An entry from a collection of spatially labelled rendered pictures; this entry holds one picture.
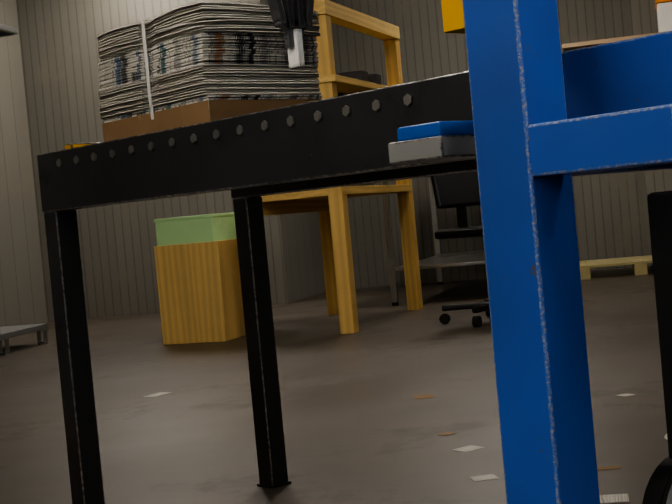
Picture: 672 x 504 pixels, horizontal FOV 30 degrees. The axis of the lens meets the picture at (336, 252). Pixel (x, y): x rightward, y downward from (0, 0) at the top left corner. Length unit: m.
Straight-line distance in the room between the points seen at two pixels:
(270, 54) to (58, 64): 7.71
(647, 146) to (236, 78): 1.19
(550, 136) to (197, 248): 5.49
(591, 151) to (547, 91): 0.12
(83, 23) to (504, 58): 8.67
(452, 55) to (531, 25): 8.95
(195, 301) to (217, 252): 0.30
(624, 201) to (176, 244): 4.45
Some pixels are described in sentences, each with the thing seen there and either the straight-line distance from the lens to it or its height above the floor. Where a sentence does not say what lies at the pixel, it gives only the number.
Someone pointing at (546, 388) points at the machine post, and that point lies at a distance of 1.46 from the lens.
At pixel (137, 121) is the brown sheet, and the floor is 0.84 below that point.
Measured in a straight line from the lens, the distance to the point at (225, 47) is 2.38.
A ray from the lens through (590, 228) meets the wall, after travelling 10.25.
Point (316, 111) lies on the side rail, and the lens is 1.97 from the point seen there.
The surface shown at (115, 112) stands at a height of 0.87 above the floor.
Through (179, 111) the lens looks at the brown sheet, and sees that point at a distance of 2.40.
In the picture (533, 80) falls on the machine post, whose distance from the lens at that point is 1.46.
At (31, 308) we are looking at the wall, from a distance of 9.95.
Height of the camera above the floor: 0.62
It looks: 2 degrees down
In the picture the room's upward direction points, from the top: 5 degrees counter-clockwise
